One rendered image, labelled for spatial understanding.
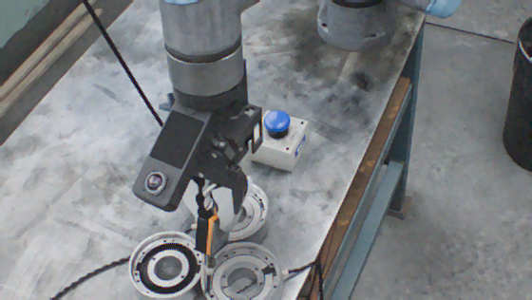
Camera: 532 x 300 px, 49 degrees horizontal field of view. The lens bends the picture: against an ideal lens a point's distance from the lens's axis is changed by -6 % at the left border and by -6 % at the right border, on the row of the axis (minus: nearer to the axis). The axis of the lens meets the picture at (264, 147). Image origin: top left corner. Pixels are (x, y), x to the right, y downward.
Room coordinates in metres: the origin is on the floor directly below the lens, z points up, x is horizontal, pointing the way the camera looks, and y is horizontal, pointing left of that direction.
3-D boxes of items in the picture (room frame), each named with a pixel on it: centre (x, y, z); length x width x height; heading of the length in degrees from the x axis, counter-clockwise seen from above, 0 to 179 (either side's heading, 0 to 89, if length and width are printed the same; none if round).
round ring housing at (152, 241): (0.43, 0.15, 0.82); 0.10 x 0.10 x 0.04
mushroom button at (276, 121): (0.64, -0.02, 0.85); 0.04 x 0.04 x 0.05
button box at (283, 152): (0.64, -0.03, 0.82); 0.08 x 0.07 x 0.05; 149
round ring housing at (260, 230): (0.51, 0.06, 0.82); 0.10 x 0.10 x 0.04
